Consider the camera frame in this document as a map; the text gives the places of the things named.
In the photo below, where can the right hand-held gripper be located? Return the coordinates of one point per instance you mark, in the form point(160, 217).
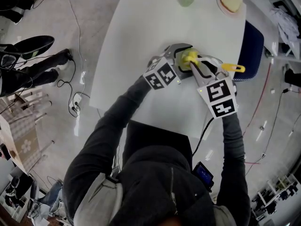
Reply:
point(218, 95)

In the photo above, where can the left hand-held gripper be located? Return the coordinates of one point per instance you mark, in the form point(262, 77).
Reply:
point(164, 74)

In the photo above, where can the pale green translucent cup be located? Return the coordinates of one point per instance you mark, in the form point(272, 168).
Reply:
point(180, 59)

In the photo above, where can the yellow brush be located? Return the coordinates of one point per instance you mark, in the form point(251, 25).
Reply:
point(232, 67)

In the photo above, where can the person's left forearm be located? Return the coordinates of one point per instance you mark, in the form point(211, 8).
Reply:
point(122, 105)

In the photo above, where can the person's right forearm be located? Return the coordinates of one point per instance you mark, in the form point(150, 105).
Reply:
point(232, 145)

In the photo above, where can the white table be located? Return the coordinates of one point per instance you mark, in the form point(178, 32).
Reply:
point(145, 32)

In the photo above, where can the dark blue chair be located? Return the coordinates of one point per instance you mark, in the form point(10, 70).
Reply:
point(250, 50)

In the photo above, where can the pink plate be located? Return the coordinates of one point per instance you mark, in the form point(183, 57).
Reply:
point(227, 13)

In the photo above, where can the white shelving rack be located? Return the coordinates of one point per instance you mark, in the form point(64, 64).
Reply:
point(275, 48)

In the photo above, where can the white crumpled cloth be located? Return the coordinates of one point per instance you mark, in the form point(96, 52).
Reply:
point(284, 25)

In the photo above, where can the black device with blue screen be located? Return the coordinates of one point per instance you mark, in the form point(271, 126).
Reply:
point(202, 173)

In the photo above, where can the white power strip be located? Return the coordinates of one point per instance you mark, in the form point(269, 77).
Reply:
point(77, 96)

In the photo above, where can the person's dark hooded jacket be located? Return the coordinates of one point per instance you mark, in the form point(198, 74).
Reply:
point(152, 178)

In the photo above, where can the low white shelf unit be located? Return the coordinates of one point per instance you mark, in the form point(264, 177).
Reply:
point(270, 194)

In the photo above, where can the black hard-shell backpack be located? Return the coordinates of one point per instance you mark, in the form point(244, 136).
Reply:
point(35, 43)

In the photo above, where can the checkered fabric box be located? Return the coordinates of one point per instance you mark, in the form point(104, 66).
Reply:
point(23, 147)

